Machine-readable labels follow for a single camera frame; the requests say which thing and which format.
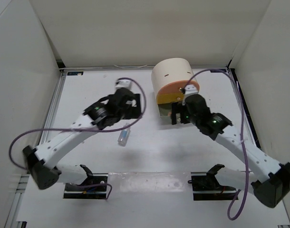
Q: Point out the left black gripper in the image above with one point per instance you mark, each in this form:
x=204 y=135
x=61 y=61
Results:
x=136 y=111

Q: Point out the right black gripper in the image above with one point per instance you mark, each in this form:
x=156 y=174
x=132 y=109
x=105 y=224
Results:
x=176 y=108

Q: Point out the pale bottom drawer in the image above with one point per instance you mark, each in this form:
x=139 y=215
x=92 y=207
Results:
x=163 y=111

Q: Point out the yellow drawer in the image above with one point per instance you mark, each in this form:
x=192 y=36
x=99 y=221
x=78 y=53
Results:
x=169 y=98

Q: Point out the clear bottle blue label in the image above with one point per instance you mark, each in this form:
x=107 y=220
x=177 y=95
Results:
x=124 y=135

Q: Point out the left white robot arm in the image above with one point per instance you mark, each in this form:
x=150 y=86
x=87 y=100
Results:
x=43 y=161

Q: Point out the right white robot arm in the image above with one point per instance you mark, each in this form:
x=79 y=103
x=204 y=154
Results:
x=267 y=179

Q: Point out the cream round drawer cabinet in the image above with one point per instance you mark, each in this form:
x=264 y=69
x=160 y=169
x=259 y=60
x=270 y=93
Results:
x=171 y=70

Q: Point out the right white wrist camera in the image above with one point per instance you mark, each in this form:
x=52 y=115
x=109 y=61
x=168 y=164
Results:
x=190 y=90

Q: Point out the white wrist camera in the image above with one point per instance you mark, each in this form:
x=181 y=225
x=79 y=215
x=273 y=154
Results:
x=190 y=90
x=123 y=83

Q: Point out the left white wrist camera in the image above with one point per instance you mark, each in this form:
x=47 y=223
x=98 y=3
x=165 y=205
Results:
x=123 y=83

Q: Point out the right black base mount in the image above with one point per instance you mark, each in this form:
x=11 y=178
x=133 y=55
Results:
x=205 y=190

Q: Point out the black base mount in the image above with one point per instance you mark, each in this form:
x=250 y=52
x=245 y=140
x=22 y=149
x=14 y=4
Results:
x=94 y=188
x=205 y=190

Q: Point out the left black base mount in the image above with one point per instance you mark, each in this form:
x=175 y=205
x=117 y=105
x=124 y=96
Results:
x=94 y=188

